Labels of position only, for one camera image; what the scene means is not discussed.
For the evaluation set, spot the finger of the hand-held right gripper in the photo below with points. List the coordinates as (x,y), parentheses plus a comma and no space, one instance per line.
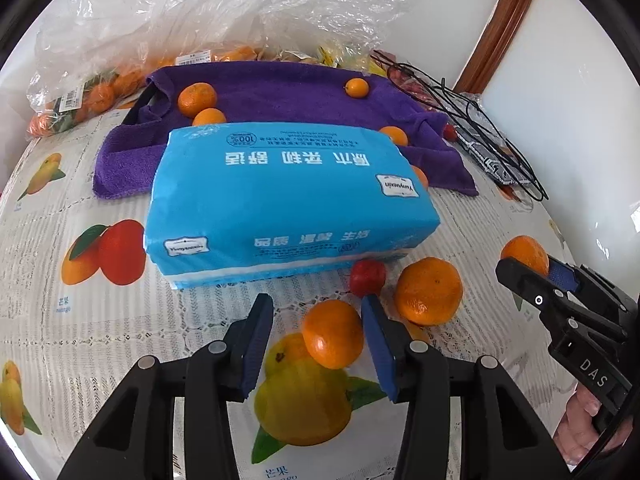
(530,290)
(562,276)

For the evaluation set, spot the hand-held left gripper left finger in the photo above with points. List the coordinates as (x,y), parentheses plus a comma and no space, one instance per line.
(255,350)

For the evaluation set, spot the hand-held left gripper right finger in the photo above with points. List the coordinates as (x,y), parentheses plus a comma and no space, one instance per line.
(382,355)

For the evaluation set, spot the mandarin orange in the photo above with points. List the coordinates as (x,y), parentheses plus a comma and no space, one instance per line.
(332,332)
(525,255)
(420,176)
(394,135)
(209,117)
(428,290)
(197,100)
(357,87)

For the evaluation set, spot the small red round fruit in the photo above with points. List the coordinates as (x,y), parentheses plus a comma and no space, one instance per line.
(367,277)

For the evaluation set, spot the bag of red fruits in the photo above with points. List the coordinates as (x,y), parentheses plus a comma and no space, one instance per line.
(406,79)

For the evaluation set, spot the person's right hand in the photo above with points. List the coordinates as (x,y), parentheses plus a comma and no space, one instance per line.
(580,425)

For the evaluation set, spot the fruit-print tablecloth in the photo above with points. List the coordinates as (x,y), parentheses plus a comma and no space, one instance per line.
(125,320)

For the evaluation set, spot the blue tissue pack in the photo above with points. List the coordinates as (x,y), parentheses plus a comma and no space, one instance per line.
(280,200)

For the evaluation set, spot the cherry tomato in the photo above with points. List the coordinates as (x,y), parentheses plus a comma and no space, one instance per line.
(450,131)

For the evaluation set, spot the purple towel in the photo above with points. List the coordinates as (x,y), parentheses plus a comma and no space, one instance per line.
(280,95)

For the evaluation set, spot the clear bag of oranges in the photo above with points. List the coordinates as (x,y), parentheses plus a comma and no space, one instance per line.
(85,70)

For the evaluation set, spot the tall clear plastic bag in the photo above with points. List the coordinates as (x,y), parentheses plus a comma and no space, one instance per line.
(225,10)

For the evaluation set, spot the brown wooden door frame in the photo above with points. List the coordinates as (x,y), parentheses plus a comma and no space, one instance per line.
(500,25)

